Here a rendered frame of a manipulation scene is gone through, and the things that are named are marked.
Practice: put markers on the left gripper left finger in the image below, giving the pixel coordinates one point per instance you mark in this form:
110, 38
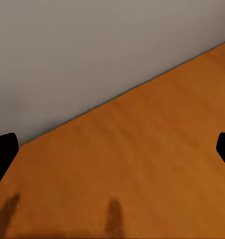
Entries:
8, 150

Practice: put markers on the cabinet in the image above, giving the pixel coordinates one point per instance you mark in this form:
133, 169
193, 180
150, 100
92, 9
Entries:
143, 166

